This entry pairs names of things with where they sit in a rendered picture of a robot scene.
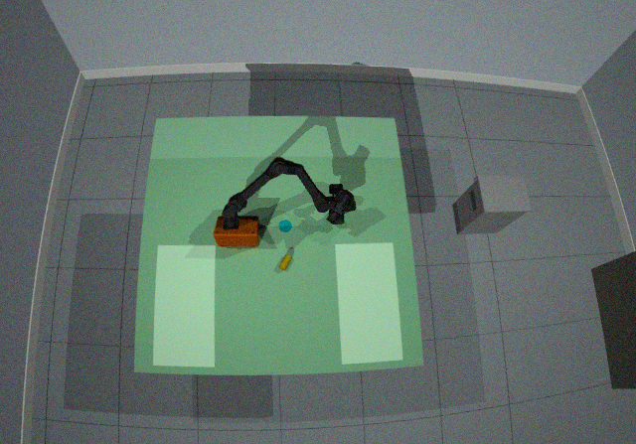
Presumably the cyan circle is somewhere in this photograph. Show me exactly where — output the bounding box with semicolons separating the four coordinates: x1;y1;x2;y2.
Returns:
279;221;292;232

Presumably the yellow tall cylinder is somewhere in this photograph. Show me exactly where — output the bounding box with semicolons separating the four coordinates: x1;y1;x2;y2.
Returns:
278;254;292;270

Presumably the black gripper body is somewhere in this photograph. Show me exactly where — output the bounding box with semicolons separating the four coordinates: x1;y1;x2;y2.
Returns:
329;184;344;224

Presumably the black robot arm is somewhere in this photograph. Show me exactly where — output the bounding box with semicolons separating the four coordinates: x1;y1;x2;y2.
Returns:
223;157;356;230

